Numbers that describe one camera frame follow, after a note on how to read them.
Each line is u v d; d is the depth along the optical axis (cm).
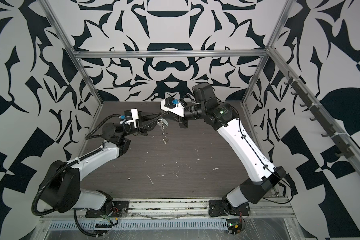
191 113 53
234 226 71
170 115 56
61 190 42
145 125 59
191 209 76
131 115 53
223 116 44
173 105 48
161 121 60
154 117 64
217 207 74
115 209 73
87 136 48
